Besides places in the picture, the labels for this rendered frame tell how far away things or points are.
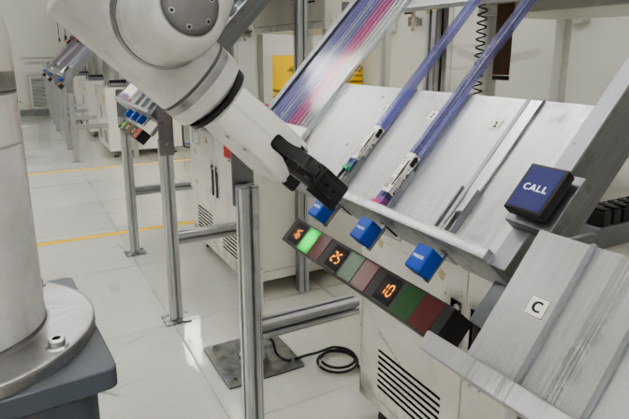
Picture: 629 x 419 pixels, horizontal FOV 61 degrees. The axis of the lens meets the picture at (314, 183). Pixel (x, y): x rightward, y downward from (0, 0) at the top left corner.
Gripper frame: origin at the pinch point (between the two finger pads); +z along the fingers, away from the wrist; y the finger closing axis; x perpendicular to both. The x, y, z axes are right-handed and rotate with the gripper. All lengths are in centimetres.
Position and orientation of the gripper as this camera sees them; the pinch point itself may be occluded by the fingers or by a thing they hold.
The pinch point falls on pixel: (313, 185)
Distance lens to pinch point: 61.4
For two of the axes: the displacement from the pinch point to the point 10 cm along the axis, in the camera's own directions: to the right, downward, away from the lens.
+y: 4.8, 2.1, -8.5
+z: 6.4, 5.8, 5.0
